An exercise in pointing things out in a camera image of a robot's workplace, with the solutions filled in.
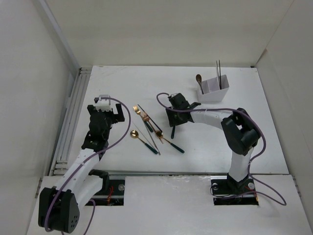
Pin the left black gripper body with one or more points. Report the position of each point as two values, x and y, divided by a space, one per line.
111 118

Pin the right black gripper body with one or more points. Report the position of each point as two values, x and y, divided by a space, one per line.
174 118

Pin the black chopstick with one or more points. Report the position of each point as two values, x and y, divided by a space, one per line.
150 118
220 76

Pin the brown wooden spoon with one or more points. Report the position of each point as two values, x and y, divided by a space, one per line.
199 81

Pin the gold fork dark green handle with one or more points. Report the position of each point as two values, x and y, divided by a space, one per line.
173 132

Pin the small gold spoon green handle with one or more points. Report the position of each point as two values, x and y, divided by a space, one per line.
173 145

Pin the silver metal chopstick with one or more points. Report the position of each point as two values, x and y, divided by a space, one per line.
218 74

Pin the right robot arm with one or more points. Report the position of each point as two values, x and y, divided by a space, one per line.
241 133

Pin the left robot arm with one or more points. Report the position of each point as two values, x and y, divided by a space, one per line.
61 204

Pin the rose gold fork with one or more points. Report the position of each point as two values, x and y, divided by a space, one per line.
148 121

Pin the lilac utensil container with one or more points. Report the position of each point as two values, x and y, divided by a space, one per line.
210 91

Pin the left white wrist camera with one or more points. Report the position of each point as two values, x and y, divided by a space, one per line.
103 103

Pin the aluminium frame rail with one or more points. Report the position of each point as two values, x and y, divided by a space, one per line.
74 104

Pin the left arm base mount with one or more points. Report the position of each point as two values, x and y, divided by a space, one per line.
115 188

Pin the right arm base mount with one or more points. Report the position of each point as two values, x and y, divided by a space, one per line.
225 193

